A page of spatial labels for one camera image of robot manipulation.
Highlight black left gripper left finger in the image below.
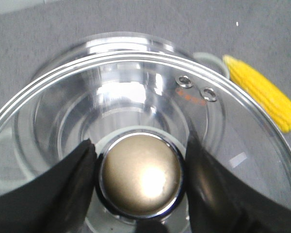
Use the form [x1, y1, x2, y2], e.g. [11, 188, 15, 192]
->
[0, 139, 97, 233]

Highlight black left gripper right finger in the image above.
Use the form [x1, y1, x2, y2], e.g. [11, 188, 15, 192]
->
[185, 134, 291, 233]

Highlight yellow plastic corn cob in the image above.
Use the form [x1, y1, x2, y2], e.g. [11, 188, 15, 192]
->
[223, 55, 291, 133]

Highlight glass pot lid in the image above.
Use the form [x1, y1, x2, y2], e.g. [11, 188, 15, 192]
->
[0, 51, 291, 233]

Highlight pale green electric cooking pot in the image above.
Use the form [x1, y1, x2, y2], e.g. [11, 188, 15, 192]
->
[0, 33, 229, 194]

